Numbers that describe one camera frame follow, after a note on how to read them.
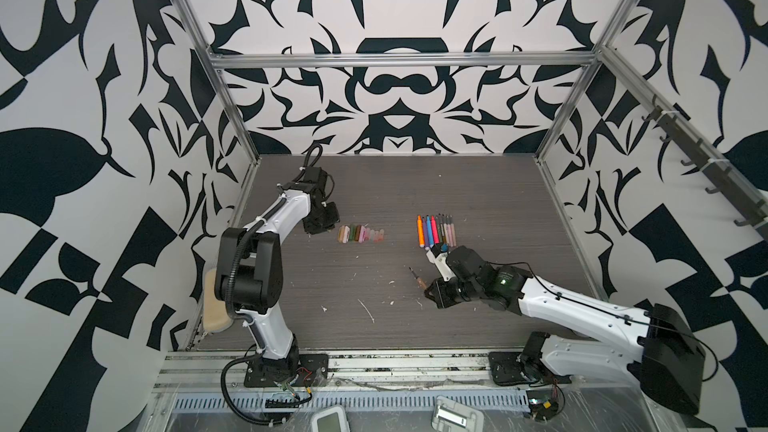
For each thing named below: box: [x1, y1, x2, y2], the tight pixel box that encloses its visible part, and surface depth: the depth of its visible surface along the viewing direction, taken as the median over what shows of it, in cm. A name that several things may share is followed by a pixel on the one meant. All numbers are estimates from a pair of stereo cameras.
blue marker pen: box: [426, 214, 435, 249], surface depth 101 cm
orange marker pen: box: [417, 215, 425, 248], surface depth 101 cm
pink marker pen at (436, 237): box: [431, 215, 441, 244], surface depth 101 cm
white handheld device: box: [311, 406, 350, 432], surface depth 66 cm
